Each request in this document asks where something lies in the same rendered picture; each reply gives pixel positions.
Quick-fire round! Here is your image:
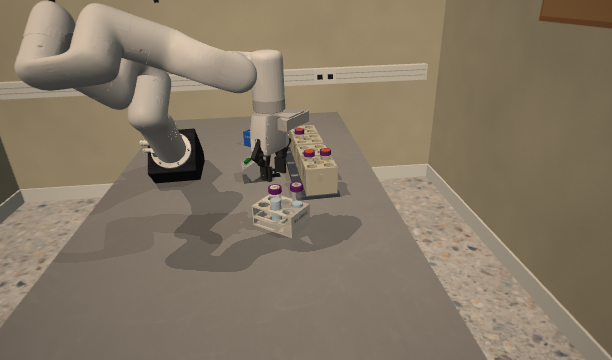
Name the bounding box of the beige bucket adapter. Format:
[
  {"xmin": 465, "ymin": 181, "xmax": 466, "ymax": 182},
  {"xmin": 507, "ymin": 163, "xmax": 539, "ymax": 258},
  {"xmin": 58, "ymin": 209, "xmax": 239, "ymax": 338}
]
[
  {"xmin": 289, "ymin": 125, "xmax": 318, "ymax": 156},
  {"xmin": 297, "ymin": 144, "xmax": 326, "ymax": 181},
  {"xmin": 293, "ymin": 134, "xmax": 324, "ymax": 167},
  {"xmin": 301, "ymin": 155, "xmax": 338, "ymax": 196}
]

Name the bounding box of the blue tube rack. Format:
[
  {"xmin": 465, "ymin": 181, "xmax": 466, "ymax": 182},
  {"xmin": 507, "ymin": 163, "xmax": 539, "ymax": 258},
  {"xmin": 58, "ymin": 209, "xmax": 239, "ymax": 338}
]
[{"xmin": 244, "ymin": 129, "xmax": 251, "ymax": 147}]

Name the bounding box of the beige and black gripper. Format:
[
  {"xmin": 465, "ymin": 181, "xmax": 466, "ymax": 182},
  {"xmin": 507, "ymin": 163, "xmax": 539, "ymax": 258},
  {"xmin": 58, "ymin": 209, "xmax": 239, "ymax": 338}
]
[{"xmin": 250, "ymin": 111, "xmax": 291, "ymax": 182}]

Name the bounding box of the beige tube rack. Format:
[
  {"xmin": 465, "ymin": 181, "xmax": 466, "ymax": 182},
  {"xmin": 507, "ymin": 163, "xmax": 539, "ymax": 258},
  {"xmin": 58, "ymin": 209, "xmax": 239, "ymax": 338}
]
[{"xmin": 253, "ymin": 195, "xmax": 310, "ymax": 238}]

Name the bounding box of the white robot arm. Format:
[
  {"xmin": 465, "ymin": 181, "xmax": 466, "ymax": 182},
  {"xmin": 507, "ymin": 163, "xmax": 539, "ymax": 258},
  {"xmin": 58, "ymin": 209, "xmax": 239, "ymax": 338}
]
[{"xmin": 15, "ymin": 1, "xmax": 309, "ymax": 169}]

